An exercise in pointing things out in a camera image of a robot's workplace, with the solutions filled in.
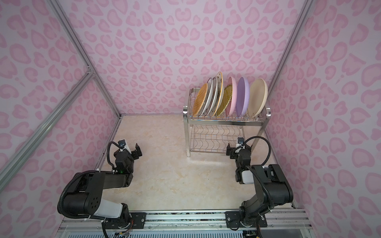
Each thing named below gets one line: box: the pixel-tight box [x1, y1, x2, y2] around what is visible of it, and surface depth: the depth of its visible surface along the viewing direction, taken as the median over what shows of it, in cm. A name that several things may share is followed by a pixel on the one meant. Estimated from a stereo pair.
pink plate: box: [225, 76, 238, 118], surface depth 67 cm
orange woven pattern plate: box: [192, 83, 208, 117], surface depth 81 cm
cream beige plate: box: [247, 77, 269, 119], surface depth 75 cm
